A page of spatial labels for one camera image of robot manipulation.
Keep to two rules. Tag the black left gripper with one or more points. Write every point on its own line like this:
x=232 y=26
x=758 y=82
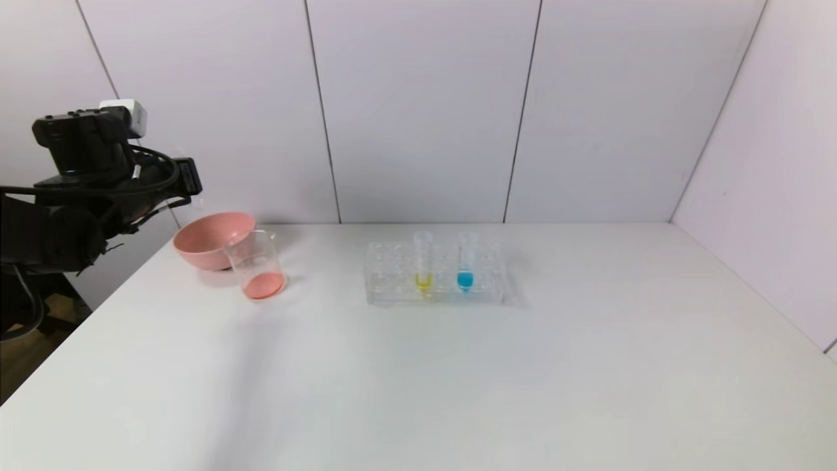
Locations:
x=188 y=176

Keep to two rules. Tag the yellow pigment test tube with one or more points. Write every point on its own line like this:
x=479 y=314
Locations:
x=424 y=281

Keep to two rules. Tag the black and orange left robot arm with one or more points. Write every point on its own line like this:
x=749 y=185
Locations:
x=65 y=229

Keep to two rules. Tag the clear glass beaker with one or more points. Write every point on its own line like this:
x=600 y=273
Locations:
x=261 y=284

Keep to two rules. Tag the clear acrylic test tube rack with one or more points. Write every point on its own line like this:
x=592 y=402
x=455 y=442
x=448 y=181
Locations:
x=392 y=288

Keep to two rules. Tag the blue pigment test tube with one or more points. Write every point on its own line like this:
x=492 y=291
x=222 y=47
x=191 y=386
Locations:
x=465 y=280

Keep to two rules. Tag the pink plastic bowl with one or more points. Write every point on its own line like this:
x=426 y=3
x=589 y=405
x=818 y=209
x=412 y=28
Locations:
x=203 y=242

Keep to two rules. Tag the black chair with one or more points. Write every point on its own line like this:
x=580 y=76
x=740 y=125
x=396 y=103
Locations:
x=26 y=307

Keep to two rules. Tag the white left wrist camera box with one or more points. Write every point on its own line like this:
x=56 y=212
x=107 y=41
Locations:
x=131 y=114

